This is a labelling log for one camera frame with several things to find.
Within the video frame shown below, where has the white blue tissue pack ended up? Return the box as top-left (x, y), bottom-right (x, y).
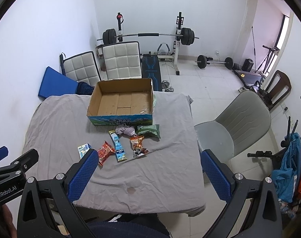
top-left (77, 143), bottom-right (91, 159)

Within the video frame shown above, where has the red snack packet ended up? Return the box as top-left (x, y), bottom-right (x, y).
top-left (97, 141), bottom-right (115, 167)

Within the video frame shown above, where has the long blue snack sachet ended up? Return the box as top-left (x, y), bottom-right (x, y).
top-left (108, 130), bottom-right (127, 162)

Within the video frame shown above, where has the orange snack packet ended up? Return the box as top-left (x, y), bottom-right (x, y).
top-left (130, 135), bottom-right (148, 158)

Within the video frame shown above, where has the green snack packet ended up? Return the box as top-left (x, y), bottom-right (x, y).
top-left (135, 124), bottom-right (161, 139)

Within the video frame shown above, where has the blue cloth bag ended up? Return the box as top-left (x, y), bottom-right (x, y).
top-left (272, 132), bottom-right (301, 203)

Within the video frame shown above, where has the black tripod stand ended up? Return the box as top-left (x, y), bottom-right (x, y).
top-left (247, 116), bottom-right (300, 169)

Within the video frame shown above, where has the person's dark blue clothing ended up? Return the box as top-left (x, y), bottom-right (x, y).
top-left (87, 213), bottom-right (171, 237)

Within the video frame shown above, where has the blue foam mat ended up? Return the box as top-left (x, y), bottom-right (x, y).
top-left (38, 67), bottom-right (78, 99)

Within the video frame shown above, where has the dark blue garment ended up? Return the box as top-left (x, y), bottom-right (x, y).
top-left (76, 82), bottom-right (94, 96)

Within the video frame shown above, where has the grey shell chair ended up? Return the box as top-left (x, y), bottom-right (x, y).
top-left (195, 91), bottom-right (271, 163)

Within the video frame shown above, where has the grey table cloth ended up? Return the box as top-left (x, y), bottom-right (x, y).
top-left (23, 92), bottom-right (205, 216)

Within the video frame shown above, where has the left white quilted chair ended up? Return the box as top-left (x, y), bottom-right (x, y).
top-left (60, 51), bottom-right (101, 86)

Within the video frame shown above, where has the white quilted chair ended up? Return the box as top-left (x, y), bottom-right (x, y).
top-left (102, 41), bottom-right (142, 80)
top-left (60, 51), bottom-right (101, 86)

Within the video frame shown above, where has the open cardboard box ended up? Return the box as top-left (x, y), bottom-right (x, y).
top-left (87, 79), bottom-right (154, 126)

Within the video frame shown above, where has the dark wooden chair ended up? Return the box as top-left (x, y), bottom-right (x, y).
top-left (256, 70), bottom-right (292, 111)

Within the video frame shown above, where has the treadmill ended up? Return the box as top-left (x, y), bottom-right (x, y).
top-left (232, 69), bottom-right (266, 89)

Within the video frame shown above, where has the right white quilted chair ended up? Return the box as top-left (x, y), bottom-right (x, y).
top-left (102, 41), bottom-right (142, 80)

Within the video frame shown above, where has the barbell on rack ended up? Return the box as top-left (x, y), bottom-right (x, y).
top-left (97, 28), bottom-right (199, 46)

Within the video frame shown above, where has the black speaker box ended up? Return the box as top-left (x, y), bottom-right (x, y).
top-left (241, 58), bottom-right (254, 72)

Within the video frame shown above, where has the black blue weight bench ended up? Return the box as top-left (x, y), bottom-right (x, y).
top-left (141, 54), bottom-right (162, 91)

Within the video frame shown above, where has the chrome dumbbell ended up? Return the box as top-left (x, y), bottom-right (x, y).
top-left (161, 80), bottom-right (174, 92)

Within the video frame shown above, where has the floor barbell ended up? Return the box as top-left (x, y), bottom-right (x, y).
top-left (195, 55), bottom-right (234, 70)

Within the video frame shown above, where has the white squat rack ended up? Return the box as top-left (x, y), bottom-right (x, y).
top-left (117, 11), bottom-right (184, 75)

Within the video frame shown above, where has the grey pull handle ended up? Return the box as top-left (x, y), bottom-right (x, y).
top-left (157, 42), bottom-right (170, 55)

